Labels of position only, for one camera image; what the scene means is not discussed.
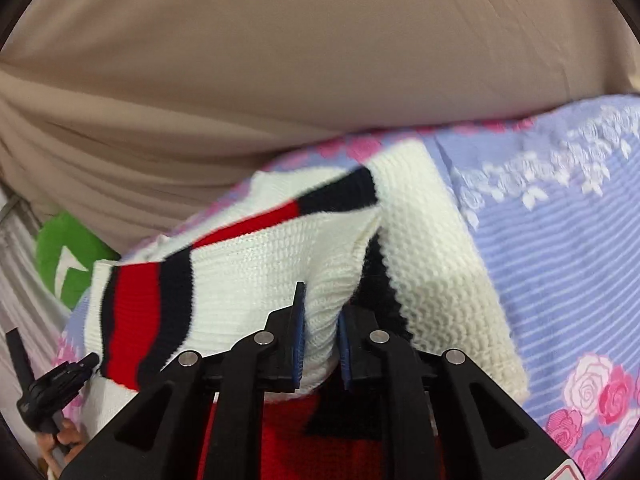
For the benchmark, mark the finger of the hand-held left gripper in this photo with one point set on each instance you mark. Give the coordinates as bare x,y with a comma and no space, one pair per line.
67,372
20,365

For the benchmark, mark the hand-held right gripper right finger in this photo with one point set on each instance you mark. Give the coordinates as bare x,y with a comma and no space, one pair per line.
345,355

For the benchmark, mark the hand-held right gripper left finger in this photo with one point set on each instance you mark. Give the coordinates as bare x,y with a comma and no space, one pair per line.
298,342

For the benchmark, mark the white knitted sweater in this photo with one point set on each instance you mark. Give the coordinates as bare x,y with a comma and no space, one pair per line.
280,265

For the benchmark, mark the person's left hand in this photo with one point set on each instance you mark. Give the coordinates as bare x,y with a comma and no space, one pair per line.
65,442

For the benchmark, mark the green cushion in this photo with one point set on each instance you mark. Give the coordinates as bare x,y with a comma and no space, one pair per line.
67,255

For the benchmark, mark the purple pink floral blanket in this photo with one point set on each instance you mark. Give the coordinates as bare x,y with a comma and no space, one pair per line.
555,260

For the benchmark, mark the beige cloth backdrop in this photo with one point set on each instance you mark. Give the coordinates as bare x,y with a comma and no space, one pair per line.
280,70

